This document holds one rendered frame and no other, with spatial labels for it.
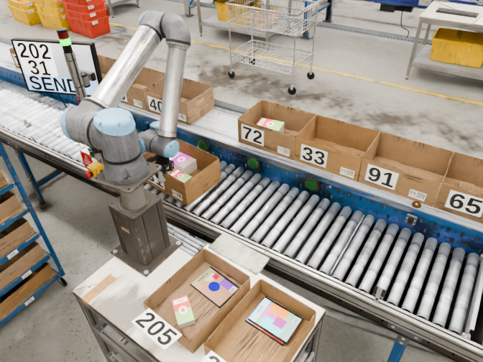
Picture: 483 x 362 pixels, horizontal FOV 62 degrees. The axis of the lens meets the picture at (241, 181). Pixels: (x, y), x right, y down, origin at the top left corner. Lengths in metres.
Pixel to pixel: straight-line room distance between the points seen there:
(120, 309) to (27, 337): 1.15
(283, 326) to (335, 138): 1.25
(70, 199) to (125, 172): 2.13
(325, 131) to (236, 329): 1.34
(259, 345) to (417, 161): 1.36
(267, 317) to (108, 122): 1.02
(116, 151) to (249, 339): 0.93
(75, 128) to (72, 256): 1.68
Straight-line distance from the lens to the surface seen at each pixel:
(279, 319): 1.78
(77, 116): 1.78
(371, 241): 2.16
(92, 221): 3.51
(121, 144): 1.64
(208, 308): 1.84
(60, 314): 3.00
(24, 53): 2.60
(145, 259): 2.00
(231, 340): 1.76
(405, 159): 2.47
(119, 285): 2.01
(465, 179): 2.47
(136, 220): 1.82
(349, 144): 2.53
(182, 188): 2.24
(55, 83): 2.57
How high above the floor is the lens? 2.29
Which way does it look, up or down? 39 degrees down
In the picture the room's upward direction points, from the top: 2 degrees counter-clockwise
